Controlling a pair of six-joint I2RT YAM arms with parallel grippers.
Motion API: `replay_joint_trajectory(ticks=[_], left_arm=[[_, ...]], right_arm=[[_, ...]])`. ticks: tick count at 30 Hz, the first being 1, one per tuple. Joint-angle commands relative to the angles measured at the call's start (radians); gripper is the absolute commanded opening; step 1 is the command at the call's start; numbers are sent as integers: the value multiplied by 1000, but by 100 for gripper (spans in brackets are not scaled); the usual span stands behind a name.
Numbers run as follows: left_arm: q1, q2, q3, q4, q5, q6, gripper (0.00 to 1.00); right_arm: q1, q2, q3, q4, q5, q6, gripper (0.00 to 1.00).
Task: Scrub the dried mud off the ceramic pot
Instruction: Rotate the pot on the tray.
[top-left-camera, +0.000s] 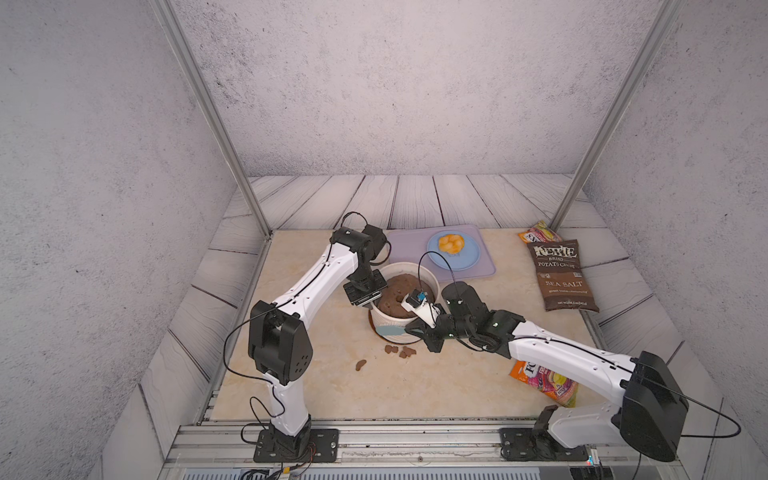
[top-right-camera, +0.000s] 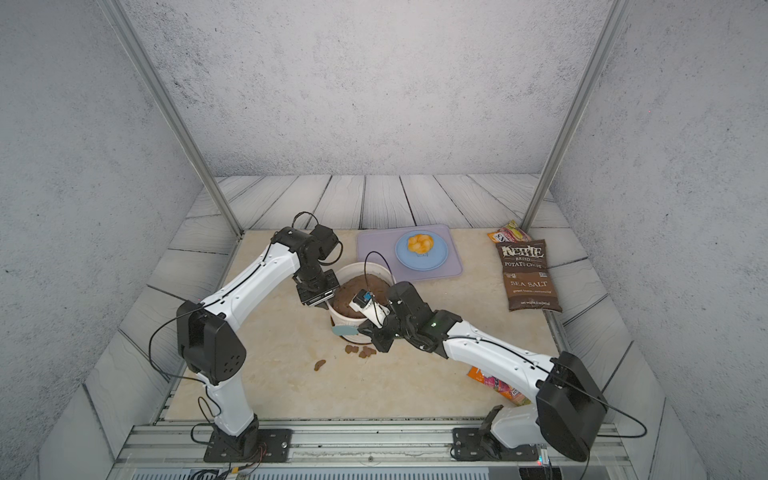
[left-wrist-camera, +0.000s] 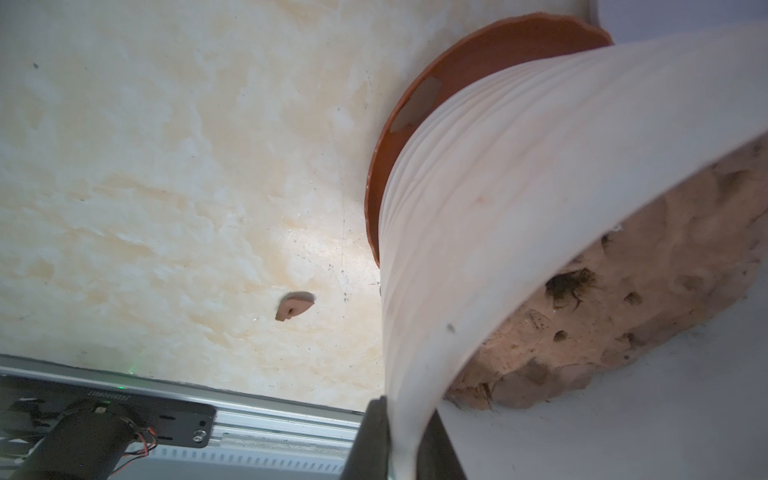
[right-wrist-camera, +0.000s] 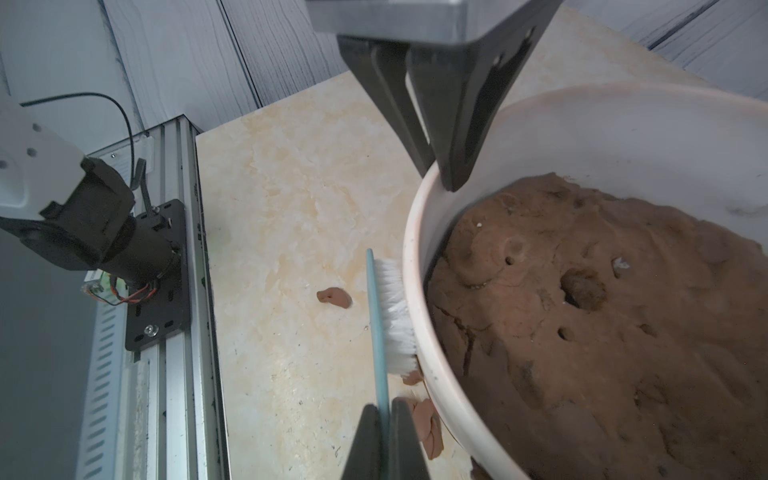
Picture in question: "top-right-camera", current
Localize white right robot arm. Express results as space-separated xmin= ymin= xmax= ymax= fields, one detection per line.
xmin=349 ymin=281 xmax=608 ymax=462

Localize aluminium frame post left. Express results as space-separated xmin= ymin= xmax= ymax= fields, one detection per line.
xmin=98 ymin=0 xmax=244 ymax=239

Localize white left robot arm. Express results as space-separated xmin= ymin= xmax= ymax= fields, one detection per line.
xmin=175 ymin=225 xmax=340 ymax=438

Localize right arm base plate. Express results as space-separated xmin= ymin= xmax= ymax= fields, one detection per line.
xmin=450 ymin=428 xmax=540 ymax=462

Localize mud crumbs near pot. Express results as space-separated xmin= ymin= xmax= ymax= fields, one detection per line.
xmin=345 ymin=344 xmax=377 ymax=359

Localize brown soil in pot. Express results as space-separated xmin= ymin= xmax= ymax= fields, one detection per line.
xmin=331 ymin=274 xmax=391 ymax=319

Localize blue plate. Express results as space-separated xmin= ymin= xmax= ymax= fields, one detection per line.
xmin=395 ymin=230 xmax=449 ymax=272

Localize orange pink candy bag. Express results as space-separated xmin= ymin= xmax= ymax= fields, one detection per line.
xmin=467 ymin=367 xmax=530 ymax=406

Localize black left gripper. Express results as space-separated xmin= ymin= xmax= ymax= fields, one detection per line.
xmin=297 ymin=263 xmax=344 ymax=308

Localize aluminium frame post right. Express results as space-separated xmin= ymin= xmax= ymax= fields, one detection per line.
xmin=522 ymin=0 xmax=631 ymax=231

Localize lilac silicone mat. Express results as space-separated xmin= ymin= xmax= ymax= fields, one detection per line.
xmin=357 ymin=225 xmax=463 ymax=282

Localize aluminium frame post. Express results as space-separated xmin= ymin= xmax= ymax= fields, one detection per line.
xmin=522 ymin=0 xmax=631 ymax=231
xmin=98 ymin=0 xmax=244 ymax=239

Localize white ceramic pot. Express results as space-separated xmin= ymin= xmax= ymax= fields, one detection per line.
xmin=328 ymin=262 xmax=394 ymax=326

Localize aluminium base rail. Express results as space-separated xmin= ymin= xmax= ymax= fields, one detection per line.
xmin=108 ymin=418 xmax=648 ymax=479

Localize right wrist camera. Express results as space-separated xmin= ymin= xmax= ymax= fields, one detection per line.
xmin=349 ymin=289 xmax=390 ymax=328

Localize orange snack packet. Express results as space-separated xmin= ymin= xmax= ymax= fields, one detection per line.
xmin=487 ymin=220 xmax=532 ymax=244

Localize brown Kettle chips bag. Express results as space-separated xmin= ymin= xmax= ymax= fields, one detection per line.
xmin=496 ymin=240 xmax=563 ymax=312

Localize knotted bread roll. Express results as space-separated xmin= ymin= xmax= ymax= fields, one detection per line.
xmin=407 ymin=234 xmax=435 ymax=255

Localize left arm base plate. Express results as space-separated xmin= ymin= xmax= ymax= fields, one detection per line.
xmin=203 ymin=426 xmax=293 ymax=464

